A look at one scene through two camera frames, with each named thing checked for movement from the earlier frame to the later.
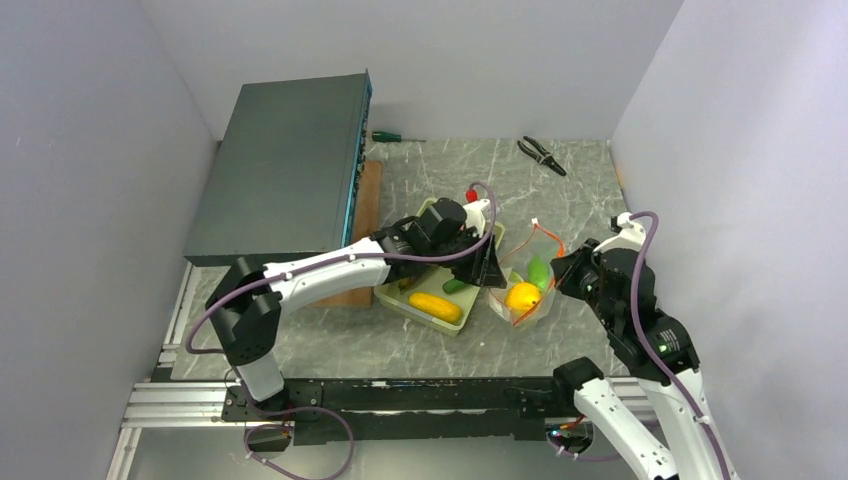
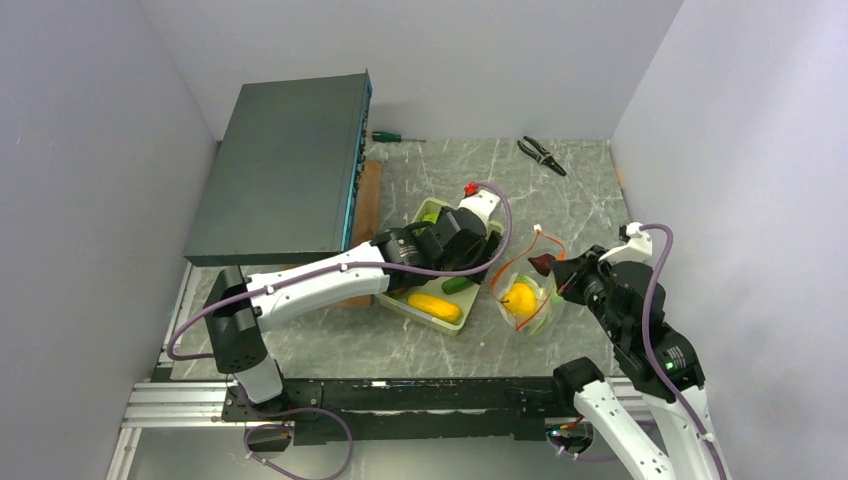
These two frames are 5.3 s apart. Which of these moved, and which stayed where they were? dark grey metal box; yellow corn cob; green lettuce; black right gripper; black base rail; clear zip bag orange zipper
Moved: green lettuce; clear zip bag orange zipper
Stayed: black base rail; dark grey metal box; black right gripper; yellow corn cob
